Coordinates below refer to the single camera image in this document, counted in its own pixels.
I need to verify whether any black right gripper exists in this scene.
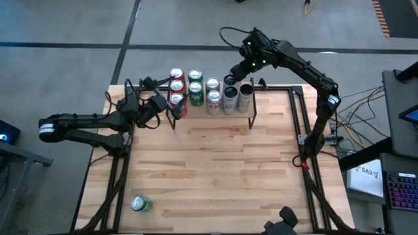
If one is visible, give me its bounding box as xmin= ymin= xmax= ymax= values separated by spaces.
xmin=240 ymin=28 xmax=279 ymax=71

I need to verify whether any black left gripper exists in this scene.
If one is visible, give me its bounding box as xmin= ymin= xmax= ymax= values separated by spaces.
xmin=137 ymin=76 xmax=189 ymax=123

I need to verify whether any red Fanta strawberry can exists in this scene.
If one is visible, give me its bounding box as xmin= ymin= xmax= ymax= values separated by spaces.
xmin=169 ymin=80 xmax=187 ymax=95
xmin=169 ymin=92 xmax=189 ymax=118
xmin=169 ymin=67 xmax=186 ymax=82

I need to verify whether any green Sprite can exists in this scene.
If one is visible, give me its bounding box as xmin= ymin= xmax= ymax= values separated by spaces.
xmin=129 ymin=195 xmax=153 ymax=213
xmin=187 ymin=81 xmax=205 ymax=107
xmin=187 ymin=69 xmax=204 ymax=84

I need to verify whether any silver Diet Coke can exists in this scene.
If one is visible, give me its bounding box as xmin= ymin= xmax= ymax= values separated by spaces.
xmin=204 ymin=77 xmax=221 ymax=94
xmin=206 ymin=90 xmax=223 ymax=116

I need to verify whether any black mat orange edge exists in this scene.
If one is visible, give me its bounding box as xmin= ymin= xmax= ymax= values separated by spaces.
xmin=372 ymin=0 xmax=418 ymax=39

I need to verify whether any grey metal side table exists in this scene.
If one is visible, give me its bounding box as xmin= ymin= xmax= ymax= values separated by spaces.
xmin=0 ymin=140 xmax=55 ymax=235

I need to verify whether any black device blue light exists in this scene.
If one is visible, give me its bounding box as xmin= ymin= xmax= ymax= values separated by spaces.
xmin=0 ymin=119 xmax=22 ymax=146

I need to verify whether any black tablet blue screen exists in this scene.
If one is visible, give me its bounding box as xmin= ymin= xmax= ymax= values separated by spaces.
xmin=398 ymin=103 xmax=418 ymax=125

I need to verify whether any white SA3 paper sign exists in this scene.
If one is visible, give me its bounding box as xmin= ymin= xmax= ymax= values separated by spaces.
xmin=345 ymin=158 xmax=385 ymax=199

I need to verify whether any grey desk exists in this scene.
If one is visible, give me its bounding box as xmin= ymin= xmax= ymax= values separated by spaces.
xmin=381 ymin=69 xmax=418 ymax=160

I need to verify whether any person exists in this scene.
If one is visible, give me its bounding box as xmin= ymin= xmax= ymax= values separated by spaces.
xmin=261 ymin=205 xmax=299 ymax=235

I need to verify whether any backlit black keyboard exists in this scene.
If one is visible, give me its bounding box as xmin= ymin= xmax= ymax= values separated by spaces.
xmin=384 ymin=170 xmax=418 ymax=212

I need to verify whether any black desk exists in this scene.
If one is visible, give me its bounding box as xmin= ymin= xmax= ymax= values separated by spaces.
xmin=338 ymin=136 xmax=418 ymax=235

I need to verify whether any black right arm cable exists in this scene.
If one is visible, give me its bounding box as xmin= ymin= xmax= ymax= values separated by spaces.
xmin=218 ymin=26 xmax=253 ymax=52

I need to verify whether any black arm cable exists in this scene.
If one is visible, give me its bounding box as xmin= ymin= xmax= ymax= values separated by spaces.
xmin=218 ymin=26 xmax=253 ymax=52
xmin=103 ymin=78 xmax=161 ymax=130

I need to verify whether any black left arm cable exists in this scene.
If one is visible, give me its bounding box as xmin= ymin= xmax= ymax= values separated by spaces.
xmin=103 ymin=78 xmax=161 ymax=130

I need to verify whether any yellow cable plug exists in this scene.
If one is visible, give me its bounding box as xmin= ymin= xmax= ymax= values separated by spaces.
xmin=303 ymin=0 xmax=319 ymax=16

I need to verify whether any small black cable box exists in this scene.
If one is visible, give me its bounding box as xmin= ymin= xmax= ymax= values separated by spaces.
xmin=322 ymin=134 xmax=344 ymax=146

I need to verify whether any yellow cable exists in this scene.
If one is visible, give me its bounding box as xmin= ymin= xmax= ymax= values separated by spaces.
xmin=327 ymin=92 xmax=385 ymax=149

